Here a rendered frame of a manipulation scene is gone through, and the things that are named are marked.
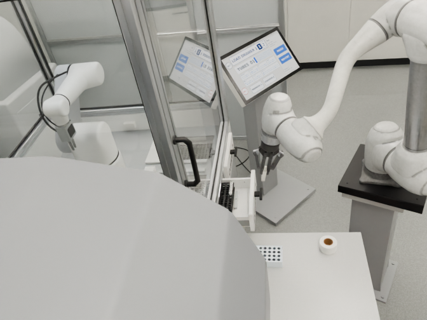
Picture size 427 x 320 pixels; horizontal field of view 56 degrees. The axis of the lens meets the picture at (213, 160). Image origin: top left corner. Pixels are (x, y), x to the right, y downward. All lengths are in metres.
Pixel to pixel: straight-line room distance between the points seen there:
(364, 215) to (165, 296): 1.68
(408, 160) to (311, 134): 0.49
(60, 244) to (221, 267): 0.23
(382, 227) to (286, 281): 0.69
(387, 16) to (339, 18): 2.91
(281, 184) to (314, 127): 1.73
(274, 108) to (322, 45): 3.15
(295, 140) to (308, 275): 0.58
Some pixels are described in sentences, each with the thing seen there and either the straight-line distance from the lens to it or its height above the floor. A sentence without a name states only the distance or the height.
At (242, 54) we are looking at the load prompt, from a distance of 2.42.
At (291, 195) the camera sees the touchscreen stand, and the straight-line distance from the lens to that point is 3.02.
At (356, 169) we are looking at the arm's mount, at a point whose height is 0.80.
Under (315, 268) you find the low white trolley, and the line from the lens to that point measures 1.71.
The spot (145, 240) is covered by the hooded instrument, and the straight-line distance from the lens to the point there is 0.58.
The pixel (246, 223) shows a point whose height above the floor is 0.85.
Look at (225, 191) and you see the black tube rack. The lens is 1.83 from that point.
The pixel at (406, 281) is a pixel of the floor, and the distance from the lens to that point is 2.68.
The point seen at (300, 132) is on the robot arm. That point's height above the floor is 1.34.
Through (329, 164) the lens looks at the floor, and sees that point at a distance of 3.35.
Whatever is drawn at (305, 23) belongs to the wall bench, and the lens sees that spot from 4.48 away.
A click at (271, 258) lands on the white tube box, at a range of 1.70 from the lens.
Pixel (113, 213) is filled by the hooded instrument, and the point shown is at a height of 1.75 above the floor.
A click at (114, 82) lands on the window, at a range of 1.02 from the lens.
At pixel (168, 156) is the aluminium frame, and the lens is 1.08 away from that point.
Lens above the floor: 2.15
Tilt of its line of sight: 38 degrees down
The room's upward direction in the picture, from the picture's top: 11 degrees counter-clockwise
